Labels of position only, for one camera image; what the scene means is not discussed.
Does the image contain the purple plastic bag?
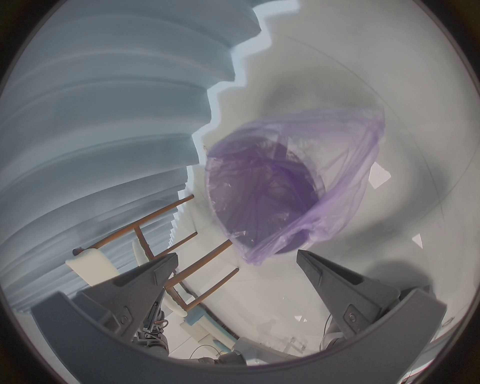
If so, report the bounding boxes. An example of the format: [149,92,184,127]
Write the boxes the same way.
[204,106,386,267]

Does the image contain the white trash bin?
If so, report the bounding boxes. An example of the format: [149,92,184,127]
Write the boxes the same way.
[205,134,326,256]

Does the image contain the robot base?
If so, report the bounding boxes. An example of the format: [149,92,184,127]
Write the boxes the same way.
[167,300,346,367]

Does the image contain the white cushioned wooden chair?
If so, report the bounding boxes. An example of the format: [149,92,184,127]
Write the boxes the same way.
[65,193,241,323]

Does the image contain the pale blue curtain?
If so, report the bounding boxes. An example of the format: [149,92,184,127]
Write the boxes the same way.
[0,0,301,314]

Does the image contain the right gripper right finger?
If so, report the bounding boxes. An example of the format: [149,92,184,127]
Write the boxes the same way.
[295,249,402,341]

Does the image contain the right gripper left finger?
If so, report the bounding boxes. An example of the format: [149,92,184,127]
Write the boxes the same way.
[80,252,179,341]

